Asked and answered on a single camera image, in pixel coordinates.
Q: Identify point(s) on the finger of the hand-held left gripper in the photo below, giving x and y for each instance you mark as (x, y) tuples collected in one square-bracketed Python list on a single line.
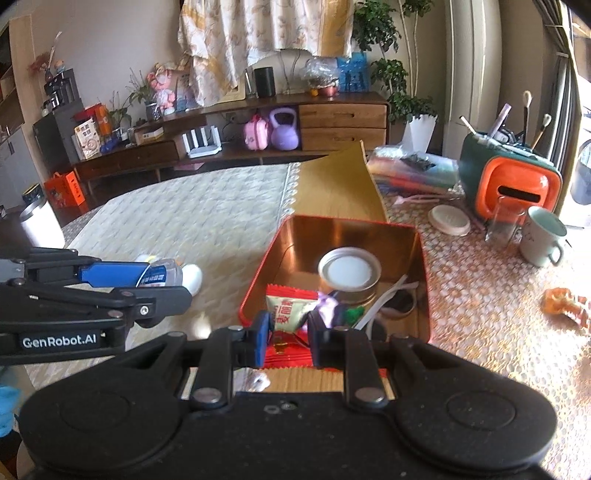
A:
[(113, 273), (161, 302)]

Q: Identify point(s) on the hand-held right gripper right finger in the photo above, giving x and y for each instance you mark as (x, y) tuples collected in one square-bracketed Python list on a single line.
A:
[(316, 339)]

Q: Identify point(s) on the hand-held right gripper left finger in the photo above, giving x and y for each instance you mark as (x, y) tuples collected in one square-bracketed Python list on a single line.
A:
[(263, 337)]

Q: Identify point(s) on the small clear plastic bottle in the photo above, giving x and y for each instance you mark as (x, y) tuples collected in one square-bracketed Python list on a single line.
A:
[(171, 274)]

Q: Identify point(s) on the purple toy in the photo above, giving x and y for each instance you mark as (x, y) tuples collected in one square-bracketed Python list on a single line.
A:
[(330, 307)]

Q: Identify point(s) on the red candy packet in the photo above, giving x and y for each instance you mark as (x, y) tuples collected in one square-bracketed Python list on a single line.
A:
[(291, 309)]

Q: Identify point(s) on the small green toy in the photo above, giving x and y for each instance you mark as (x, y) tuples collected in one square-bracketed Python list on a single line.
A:
[(354, 314)]

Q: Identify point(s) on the round tin white lid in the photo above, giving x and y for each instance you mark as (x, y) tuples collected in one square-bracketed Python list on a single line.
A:
[(349, 272)]

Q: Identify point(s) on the white sunglasses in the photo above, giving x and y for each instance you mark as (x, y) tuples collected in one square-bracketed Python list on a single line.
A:
[(397, 297)]

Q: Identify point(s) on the red tin box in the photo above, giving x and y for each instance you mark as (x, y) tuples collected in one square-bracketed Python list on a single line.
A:
[(300, 244)]

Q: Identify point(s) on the white tumbler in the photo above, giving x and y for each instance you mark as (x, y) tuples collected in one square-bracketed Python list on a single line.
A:
[(41, 226)]

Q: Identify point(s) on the red gift bag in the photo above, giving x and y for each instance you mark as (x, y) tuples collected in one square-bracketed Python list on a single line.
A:
[(64, 191)]

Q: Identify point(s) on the cream quilted tablecloth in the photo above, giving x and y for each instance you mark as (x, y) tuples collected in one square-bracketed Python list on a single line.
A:
[(194, 212)]

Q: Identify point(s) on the printed snack box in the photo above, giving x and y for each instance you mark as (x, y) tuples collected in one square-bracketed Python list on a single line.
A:
[(87, 138)]

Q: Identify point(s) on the small cardboard box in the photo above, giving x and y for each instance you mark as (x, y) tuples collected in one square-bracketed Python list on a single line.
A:
[(148, 135)]

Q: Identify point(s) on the black small fridge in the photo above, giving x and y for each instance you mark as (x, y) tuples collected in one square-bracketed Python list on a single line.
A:
[(55, 138)]

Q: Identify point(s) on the yellow table runner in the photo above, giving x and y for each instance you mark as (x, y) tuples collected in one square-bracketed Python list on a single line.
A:
[(337, 189)]

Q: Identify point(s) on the white router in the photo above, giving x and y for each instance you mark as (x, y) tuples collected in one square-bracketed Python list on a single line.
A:
[(201, 145)]

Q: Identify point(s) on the floral lace tablecloth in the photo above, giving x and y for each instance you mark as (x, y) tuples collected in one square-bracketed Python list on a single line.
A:
[(489, 323)]

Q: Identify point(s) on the white round coaster lid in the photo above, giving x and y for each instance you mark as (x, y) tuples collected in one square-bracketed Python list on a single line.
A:
[(449, 220)]

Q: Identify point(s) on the small potted plant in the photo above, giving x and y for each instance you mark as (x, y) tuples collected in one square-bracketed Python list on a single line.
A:
[(138, 94)]

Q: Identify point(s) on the stack of coloured folders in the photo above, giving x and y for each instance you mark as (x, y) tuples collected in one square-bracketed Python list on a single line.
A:
[(415, 177)]

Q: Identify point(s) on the black coffee machine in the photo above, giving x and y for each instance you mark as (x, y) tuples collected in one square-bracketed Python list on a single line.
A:
[(62, 90)]

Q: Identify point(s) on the pink doll bouquet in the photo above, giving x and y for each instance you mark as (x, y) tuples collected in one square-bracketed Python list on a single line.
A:
[(161, 87)]

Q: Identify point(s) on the pink toy bag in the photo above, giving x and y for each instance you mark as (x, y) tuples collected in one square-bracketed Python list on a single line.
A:
[(256, 134)]

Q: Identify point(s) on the dark hair clip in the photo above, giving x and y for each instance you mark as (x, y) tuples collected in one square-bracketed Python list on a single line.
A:
[(418, 161)]

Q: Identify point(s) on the purple kettlebell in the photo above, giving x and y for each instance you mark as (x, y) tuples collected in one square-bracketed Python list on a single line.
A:
[(283, 131)]

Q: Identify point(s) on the clear drinking glass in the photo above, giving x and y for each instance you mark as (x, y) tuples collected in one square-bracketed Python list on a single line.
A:
[(503, 226)]

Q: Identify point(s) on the wooden tv cabinet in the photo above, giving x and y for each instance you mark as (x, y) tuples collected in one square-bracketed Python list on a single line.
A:
[(341, 120)]

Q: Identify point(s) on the white planter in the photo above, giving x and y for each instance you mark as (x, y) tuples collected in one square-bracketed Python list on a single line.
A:
[(419, 134)]

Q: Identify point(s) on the pale green mug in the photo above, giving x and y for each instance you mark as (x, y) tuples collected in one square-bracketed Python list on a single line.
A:
[(538, 240)]

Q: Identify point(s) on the black speaker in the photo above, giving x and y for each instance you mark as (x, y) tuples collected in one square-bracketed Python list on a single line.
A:
[(265, 82)]

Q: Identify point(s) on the orange green desk organizer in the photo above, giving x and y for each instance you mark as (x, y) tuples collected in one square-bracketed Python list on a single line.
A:
[(508, 180)]

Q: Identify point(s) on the orange wrapper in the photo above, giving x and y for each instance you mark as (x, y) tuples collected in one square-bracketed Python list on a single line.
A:
[(568, 304)]

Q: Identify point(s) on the white tube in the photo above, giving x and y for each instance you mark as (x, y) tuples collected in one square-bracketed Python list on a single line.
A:
[(468, 126)]

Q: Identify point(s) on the clear plastic bag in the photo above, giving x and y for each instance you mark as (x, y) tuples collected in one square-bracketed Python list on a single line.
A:
[(321, 74)]

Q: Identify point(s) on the blue box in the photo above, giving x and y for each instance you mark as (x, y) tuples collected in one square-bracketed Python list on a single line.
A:
[(353, 71)]

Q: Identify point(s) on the floral sheet cloth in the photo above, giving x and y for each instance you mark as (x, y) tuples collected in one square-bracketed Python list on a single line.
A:
[(258, 32)]

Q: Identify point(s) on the lilac pen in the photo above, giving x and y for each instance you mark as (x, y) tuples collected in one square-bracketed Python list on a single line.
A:
[(499, 122)]

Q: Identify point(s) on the standing air conditioner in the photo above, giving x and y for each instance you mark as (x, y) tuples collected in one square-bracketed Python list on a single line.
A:
[(471, 78)]

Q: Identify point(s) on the short wooden brush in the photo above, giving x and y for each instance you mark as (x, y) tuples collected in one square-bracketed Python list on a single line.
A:
[(541, 131)]

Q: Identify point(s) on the long black brush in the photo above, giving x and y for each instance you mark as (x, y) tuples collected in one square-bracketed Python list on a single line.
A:
[(526, 115)]

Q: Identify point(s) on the white washing machine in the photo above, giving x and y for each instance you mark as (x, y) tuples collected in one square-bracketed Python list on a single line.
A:
[(582, 170)]

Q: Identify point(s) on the tall green houseplant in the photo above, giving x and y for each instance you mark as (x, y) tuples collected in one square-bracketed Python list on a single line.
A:
[(378, 27)]

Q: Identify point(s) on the grey curtain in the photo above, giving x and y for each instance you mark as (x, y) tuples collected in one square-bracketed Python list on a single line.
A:
[(561, 115)]

